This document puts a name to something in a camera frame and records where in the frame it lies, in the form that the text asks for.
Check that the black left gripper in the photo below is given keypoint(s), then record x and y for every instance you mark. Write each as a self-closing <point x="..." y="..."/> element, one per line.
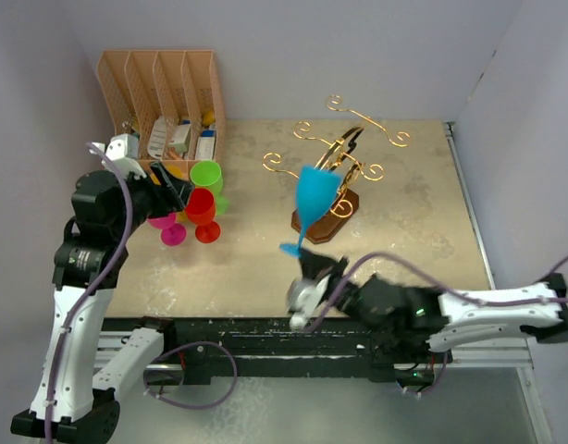
<point x="170" y="195"/>

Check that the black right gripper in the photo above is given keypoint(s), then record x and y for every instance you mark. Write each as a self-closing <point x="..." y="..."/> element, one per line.
<point x="316" y="266"/>

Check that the yellow wine glass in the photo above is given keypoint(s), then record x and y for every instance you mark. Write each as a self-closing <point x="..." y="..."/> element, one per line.
<point x="176" y="172"/>

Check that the magenta wine glass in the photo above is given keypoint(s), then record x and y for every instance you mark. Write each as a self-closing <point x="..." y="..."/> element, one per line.
<point x="172" y="233"/>

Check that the red wine glass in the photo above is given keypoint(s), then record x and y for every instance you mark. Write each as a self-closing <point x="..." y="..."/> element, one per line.
<point x="201" y="211"/>

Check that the green wine glass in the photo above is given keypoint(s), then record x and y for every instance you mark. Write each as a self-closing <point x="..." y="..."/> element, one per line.
<point x="207" y="174"/>

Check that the blue wine glass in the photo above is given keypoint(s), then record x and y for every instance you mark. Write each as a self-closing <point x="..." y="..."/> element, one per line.
<point x="316" y="191"/>

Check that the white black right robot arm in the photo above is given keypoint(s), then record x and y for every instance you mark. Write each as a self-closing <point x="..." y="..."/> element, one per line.
<point x="411" y="324"/>

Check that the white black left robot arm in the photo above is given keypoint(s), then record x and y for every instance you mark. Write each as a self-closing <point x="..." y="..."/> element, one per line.
<point x="74" y="402"/>

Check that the white ribbed bottle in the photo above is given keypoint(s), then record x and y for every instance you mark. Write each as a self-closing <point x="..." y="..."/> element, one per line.
<point x="157" y="141"/>

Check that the white red box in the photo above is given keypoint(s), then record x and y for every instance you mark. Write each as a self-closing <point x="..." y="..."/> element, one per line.
<point x="180" y="140"/>

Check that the white blue box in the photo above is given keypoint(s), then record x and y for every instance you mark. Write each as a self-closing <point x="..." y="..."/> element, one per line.
<point x="206" y="145"/>

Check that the yellow object in organizer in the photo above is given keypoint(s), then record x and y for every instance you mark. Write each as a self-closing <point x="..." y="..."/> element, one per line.
<point x="209" y="119"/>

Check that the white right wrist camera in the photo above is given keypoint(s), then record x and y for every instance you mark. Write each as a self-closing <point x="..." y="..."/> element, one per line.
<point x="304" y="296"/>

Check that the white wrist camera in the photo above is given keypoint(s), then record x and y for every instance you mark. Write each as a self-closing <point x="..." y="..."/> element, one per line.
<point x="123" y="152"/>
<point x="304" y="296"/>

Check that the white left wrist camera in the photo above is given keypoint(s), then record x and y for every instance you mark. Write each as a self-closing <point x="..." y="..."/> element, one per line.
<point x="123" y="152"/>

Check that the gold wire wine glass rack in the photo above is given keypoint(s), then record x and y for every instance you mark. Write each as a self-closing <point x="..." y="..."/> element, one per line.
<point x="339" y="158"/>

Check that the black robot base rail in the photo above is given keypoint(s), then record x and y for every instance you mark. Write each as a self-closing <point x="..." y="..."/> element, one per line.
<point x="266" y="347"/>

